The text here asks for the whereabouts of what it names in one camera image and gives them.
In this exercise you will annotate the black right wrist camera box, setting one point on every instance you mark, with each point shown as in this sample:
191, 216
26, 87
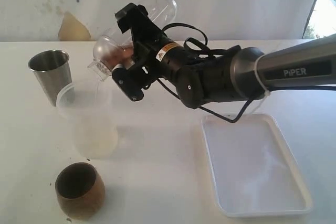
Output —
131, 83

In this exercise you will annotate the white rectangular tray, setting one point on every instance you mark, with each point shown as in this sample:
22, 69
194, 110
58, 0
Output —
254, 172

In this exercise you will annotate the brown wooden cup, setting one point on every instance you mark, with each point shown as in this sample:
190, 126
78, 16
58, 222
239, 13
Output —
80, 191

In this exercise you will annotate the clear dome shaker lid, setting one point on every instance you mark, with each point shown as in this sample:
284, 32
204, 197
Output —
101, 54

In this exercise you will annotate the translucent plastic cup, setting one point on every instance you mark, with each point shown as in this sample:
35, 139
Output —
86, 105

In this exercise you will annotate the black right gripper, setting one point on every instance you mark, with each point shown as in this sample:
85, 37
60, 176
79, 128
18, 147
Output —
152, 48

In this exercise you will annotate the clear plastic shaker cup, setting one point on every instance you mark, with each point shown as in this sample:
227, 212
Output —
160, 12

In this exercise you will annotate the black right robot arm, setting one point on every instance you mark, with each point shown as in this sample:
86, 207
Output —
202, 75

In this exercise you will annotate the stainless steel cup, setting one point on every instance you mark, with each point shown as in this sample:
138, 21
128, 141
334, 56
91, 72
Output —
51, 69

